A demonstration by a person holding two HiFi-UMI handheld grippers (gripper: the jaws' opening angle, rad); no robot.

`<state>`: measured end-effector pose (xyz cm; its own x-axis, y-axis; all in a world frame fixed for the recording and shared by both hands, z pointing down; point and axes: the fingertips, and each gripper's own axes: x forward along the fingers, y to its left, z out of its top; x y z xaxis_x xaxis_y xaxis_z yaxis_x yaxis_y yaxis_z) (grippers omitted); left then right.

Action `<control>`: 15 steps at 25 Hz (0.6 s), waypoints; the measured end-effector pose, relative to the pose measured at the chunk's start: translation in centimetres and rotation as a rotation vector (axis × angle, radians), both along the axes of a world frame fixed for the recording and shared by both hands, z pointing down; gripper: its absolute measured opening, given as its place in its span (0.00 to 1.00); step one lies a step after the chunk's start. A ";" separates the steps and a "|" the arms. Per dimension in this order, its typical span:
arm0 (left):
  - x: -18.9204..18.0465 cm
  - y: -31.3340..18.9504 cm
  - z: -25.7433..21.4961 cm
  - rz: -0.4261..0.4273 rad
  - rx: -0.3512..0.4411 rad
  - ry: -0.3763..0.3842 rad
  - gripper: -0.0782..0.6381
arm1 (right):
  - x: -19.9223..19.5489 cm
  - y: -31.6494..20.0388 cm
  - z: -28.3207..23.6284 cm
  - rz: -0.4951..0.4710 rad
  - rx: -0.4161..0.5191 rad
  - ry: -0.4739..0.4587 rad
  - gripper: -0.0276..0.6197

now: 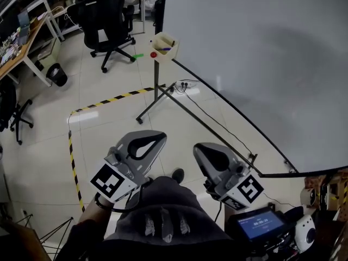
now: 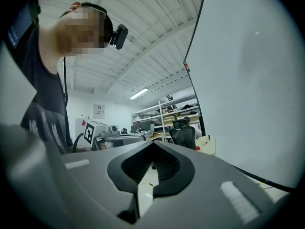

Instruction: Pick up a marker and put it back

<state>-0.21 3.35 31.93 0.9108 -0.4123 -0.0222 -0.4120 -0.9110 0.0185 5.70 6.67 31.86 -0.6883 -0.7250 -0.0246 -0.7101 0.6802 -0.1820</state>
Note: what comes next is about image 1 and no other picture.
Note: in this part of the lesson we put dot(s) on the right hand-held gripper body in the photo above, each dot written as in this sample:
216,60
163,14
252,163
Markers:
242,190

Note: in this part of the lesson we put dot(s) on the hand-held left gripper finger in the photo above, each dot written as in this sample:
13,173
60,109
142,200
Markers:
152,160
146,133

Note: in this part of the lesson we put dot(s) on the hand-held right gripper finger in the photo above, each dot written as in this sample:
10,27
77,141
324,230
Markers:
204,168
225,152

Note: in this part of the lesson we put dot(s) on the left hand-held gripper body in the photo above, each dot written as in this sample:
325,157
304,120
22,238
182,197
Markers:
111,181

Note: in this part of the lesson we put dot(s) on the cream box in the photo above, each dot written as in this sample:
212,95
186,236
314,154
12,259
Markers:
164,57

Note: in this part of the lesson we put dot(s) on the white blue whiteboard marker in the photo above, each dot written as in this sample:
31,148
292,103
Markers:
164,49

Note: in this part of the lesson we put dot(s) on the person's left forearm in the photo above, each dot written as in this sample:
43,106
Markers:
92,212

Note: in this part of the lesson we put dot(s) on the large whiteboard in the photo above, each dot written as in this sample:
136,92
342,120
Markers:
258,64

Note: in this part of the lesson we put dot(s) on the white plastic container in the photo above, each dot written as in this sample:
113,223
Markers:
50,50

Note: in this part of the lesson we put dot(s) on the black wristband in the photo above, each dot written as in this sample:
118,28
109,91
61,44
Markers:
103,203

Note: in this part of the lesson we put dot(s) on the person's black shoe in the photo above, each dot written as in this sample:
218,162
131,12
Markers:
178,175

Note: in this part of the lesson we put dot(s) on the tablet with blue screen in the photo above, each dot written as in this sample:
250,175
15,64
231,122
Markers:
258,223

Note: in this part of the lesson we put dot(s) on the yellow black hazard tape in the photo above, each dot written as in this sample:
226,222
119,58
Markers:
117,99
75,173

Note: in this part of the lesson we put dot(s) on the person's dark printed t-shirt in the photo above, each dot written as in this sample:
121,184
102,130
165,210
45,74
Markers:
168,200

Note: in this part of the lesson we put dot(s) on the white power strip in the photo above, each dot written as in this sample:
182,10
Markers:
190,85

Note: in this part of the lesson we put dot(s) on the beige round-faced device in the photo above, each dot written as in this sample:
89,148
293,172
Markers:
308,198

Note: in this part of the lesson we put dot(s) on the green floor tape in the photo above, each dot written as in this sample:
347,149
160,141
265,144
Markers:
138,56

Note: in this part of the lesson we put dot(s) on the red round magnet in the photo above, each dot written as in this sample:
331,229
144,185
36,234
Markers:
154,54

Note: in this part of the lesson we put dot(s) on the black trash bin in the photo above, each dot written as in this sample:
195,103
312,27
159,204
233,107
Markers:
57,75

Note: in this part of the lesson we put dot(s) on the black mesh office chair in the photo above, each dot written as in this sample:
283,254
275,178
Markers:
100,18

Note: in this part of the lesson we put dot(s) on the black office chair with jacket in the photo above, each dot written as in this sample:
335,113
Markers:
11,105

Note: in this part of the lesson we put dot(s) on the wooden desk with white legs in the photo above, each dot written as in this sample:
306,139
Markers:
30,45

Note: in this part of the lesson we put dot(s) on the open laptop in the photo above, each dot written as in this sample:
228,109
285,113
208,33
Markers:
24,23

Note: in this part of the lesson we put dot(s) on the black computer monitor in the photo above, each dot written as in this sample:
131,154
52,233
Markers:
8,27

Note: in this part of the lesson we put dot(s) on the white instant camera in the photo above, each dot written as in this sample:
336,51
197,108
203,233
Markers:
305,232

